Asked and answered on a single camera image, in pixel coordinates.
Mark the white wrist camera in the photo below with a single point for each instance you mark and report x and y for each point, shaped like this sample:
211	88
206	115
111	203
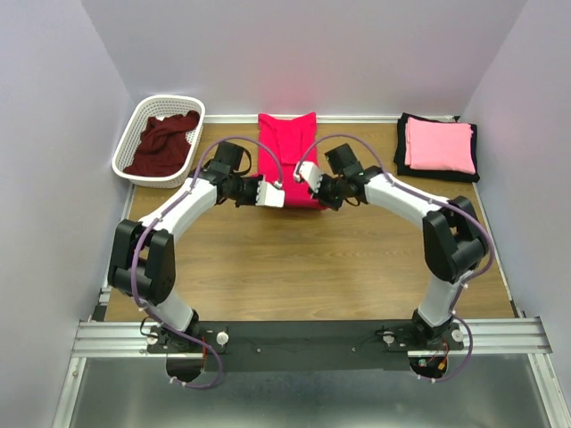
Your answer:
309	173
270	195

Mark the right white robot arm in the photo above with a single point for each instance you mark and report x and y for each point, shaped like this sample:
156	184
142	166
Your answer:
454	241

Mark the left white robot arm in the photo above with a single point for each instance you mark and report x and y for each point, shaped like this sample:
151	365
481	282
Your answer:
143	263

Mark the folded pink t shirt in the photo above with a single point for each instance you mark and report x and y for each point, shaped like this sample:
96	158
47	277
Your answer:
439	146

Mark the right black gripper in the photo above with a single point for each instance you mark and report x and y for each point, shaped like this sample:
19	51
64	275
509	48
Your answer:
334	205

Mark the white plastic laundry basket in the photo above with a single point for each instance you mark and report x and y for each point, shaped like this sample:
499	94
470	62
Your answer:
159	106

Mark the crimson red t shirt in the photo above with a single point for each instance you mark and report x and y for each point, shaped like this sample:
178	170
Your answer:
289	139

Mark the dark maroon t shirt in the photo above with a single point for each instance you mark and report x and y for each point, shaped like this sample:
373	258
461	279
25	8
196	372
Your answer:
163	147

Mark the folded black t shirt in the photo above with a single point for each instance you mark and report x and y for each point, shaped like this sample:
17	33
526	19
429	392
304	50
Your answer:
451	176

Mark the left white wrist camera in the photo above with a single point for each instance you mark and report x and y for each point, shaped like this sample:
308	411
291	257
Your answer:
270	195

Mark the aluminium frame rail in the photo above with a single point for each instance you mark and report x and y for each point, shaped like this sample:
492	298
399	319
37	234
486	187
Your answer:
491	337

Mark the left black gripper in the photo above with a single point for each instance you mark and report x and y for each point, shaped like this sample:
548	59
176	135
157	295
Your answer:
252	202

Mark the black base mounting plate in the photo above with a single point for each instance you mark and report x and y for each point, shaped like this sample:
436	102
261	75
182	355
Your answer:
279	346

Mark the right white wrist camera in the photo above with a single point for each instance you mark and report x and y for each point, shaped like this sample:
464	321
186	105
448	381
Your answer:
309	173

